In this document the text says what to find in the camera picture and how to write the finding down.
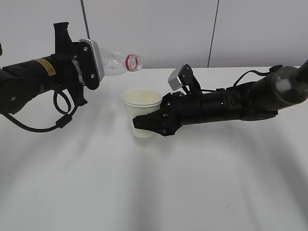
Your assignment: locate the white paper cup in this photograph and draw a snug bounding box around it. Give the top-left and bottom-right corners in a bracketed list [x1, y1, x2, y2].
[123, 89, 162, 138]

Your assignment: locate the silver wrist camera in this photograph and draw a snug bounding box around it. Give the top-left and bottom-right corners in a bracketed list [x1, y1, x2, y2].
[168, 64, 202, 95]
[77, 38, 104, 90]

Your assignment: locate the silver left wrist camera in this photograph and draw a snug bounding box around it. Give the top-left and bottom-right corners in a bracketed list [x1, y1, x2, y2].
[77, 38, 104, 90]

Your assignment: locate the clear water bottle red label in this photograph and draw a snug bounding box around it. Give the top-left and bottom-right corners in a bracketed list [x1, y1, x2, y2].
[100, 48, 142, 77]

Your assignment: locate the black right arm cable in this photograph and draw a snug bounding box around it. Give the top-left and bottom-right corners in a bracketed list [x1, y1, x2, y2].
[199, 69, 275, 93]

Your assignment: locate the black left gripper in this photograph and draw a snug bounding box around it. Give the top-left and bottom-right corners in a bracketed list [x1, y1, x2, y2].
[52, 22, 87, 106]

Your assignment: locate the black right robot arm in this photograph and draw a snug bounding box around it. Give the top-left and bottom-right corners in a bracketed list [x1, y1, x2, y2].
[132, 63, 308, 136]

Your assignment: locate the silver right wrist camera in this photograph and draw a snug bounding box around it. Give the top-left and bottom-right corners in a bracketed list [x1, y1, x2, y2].
[168, 64, 202, 95]

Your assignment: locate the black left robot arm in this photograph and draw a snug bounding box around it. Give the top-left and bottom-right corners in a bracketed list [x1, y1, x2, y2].
[0, 22, 87, 114]

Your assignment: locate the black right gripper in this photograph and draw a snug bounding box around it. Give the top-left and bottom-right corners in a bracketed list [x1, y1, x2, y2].
[132, 92, 201, 135]

